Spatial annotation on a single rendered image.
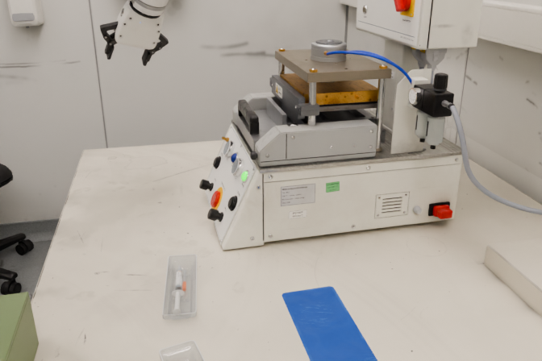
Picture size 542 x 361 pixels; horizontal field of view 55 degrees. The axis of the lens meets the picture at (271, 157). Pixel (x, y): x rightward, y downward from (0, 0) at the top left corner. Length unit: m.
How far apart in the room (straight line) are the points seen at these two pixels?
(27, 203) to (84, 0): 1.02
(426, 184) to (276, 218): 0.34
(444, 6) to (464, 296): 0.55
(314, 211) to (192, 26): 1.57
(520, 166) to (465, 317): 0.65
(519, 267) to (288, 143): 0.49
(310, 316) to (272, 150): 0.33
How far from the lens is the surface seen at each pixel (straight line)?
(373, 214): 1.16
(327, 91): 1.11
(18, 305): 0.87
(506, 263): 1.08
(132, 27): 1.30
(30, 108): 2.64
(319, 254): 1.10
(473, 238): 1.23
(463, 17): 1.13
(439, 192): 1.22
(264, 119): 1.21
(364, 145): 1.10
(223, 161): 1.29
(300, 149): 1.05
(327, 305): 0.96
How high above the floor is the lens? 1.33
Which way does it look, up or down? 21 degrees down
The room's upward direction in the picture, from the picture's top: straight up
